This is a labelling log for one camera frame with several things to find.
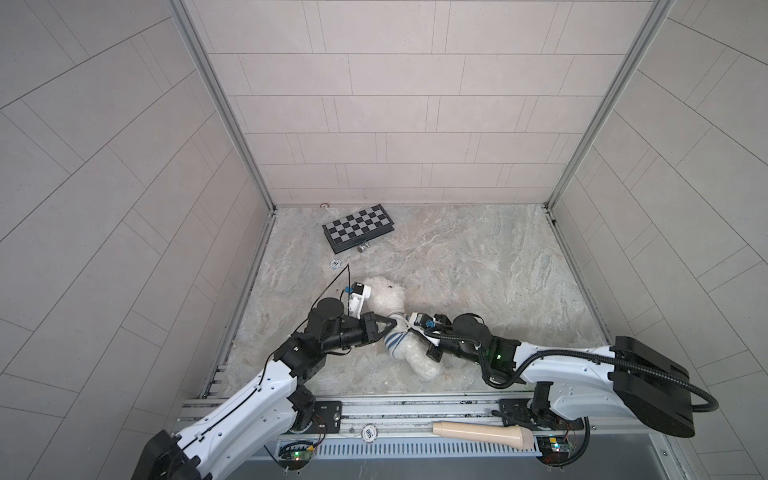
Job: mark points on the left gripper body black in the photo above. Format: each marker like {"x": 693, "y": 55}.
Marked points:
{"x": 345, "y": 336}

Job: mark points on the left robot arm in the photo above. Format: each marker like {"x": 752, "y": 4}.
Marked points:
{"x": 274, "y": 402}

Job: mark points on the beige wooden handle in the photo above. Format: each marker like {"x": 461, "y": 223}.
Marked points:
{"x": 516, "y": 437}

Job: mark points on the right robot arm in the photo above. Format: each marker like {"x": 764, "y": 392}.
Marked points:
{"x": 627, "y": 379}

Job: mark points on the blue white striped sweater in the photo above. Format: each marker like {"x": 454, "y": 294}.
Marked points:
{"x": 401, "y": 343}

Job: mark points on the left circuit board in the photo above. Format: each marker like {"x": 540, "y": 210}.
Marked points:
{"x": 294, "y": 456}

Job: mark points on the white teddy bear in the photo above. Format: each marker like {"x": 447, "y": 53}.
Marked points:
{"x": 387, "y": 299}

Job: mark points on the black white chessboard box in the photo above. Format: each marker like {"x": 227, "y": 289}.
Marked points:
{"x": 357, "y": 228}

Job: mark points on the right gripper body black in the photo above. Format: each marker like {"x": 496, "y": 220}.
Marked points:
{"x": 451, "y": 344}

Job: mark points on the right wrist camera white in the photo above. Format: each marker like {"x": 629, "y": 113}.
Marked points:
{"x": 432, "y": 328}

